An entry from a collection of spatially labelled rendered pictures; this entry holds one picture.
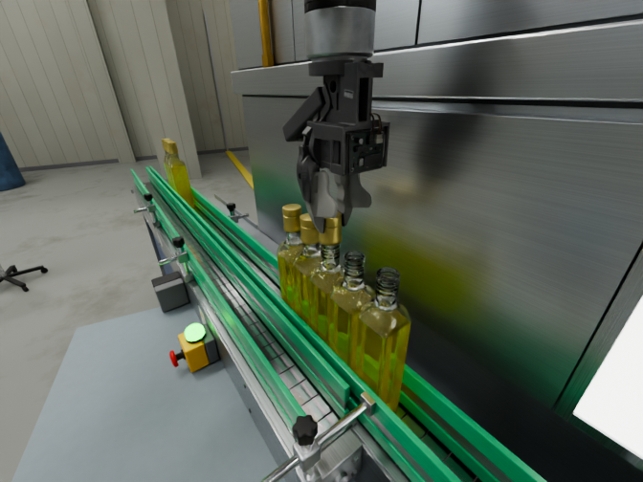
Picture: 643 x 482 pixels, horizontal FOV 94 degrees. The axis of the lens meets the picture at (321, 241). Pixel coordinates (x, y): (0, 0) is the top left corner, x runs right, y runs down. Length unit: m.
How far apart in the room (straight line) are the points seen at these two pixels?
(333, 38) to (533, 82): 0.21
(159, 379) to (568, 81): 0.88
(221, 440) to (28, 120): 7.62
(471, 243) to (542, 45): 0.22
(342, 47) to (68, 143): 7.66
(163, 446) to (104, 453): 0.11
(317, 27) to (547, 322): 0.42
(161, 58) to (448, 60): 5.08
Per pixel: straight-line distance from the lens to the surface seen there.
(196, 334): 0.78
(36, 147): 8.07
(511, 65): 0.42
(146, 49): 5.41
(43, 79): 7.86
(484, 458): 0.52
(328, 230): 0.43
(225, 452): 0.70
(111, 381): 0.91
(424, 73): 0.47
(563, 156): 0.39
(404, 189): 0.49
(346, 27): 0.36
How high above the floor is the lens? 1.35
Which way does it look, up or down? 28 degrees down
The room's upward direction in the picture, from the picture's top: 1 degrees counter-clockwise
